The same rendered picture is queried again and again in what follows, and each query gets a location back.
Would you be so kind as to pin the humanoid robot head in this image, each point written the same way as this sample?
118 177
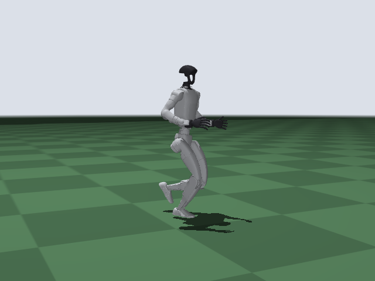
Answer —
188 70

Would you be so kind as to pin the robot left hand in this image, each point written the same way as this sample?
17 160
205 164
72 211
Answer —
218 123

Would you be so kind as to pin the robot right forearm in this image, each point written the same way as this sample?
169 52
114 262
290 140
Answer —
174 119

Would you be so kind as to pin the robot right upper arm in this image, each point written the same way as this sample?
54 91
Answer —
176 96

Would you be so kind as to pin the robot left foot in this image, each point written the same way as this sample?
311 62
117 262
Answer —
167 193

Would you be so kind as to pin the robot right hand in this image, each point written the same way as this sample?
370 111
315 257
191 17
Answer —
198 122

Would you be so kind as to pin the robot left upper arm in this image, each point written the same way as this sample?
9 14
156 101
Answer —
198 96

